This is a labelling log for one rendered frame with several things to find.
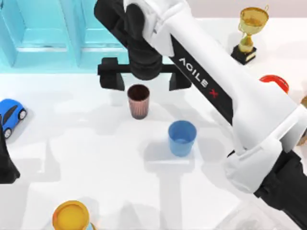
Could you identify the pink ribbed cup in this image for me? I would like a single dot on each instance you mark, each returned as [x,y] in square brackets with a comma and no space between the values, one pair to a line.
[138,103]

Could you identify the blue cup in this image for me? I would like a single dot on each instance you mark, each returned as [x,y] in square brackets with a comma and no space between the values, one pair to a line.
[181,139]

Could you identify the light blue rack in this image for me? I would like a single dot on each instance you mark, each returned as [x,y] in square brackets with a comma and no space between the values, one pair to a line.
[45,33]

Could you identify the gold trophy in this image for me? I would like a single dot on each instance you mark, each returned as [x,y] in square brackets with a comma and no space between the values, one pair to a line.
[251,24]

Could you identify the red round object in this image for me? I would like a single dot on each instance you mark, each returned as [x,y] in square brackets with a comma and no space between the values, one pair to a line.
[273,81]

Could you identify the blue toy car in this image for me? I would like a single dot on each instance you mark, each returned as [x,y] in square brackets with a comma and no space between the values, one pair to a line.
[12,113]

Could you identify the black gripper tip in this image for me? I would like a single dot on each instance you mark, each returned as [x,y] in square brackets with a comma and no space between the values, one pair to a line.
[5,163]

